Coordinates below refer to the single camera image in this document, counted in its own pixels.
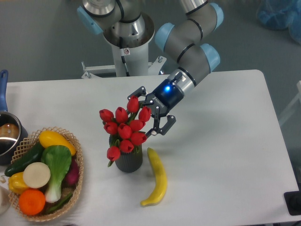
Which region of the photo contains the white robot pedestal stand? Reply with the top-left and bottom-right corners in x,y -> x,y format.
81,41 -> 166,79

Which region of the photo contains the orange fruit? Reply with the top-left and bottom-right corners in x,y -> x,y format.
18,189 -> 46,216

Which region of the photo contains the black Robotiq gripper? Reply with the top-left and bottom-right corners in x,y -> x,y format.
127,79 -> 184,137

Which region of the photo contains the white round radish slice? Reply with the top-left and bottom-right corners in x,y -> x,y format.
23,162 -> 51,188

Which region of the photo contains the woven wicker basket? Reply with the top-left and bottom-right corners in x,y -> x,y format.
9,127 -> 84,222

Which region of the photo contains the small garlic piece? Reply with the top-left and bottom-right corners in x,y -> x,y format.
0,176 -> 6,184

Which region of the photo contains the green chili pepper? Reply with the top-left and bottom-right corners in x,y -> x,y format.
45,193 -> 73,214

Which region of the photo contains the purple red onion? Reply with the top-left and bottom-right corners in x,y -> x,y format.
64,159 -> 79,186

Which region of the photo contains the dark grey ribbed vase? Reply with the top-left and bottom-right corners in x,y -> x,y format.
107,135 -> 143,173

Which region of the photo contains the black device at table edge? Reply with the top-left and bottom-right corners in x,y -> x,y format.
284,191 -> 301,216

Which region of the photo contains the yellow bell pepper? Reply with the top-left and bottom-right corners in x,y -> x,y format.
8,172 -> 29,194

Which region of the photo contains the blue plastic bag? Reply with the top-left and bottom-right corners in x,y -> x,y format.
256,0 -> 301,43

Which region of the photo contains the yellow plastic banana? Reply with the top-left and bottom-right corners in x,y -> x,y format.
140,147 -> 167,207

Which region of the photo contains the yellow squash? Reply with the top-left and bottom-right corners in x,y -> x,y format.
39,130 -> 77,156

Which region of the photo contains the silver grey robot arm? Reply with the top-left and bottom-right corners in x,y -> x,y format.
77,0 -> 223,136

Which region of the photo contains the red tulip bouquet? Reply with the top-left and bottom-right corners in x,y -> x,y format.
99,96 -> 151,167

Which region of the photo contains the blue handled saucepan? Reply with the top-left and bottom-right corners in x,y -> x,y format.
0,70 -> 28,166

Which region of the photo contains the dark green cucumber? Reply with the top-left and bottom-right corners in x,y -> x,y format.
4,141 -> 45,177

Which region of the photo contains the green bok choy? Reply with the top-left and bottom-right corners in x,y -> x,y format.
41,145 -> 71,203

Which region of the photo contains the white frame at right edge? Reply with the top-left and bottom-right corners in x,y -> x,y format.
278,81 -> 301,127

